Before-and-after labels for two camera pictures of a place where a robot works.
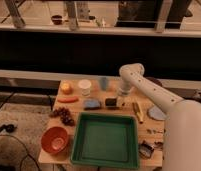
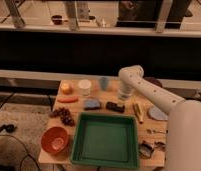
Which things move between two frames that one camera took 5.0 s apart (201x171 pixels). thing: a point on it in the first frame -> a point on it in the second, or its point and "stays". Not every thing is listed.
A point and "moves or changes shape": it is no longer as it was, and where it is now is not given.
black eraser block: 110,102 moves or changes shape
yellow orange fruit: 67,88 stays
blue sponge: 91,105 stays
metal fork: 155,131 stays
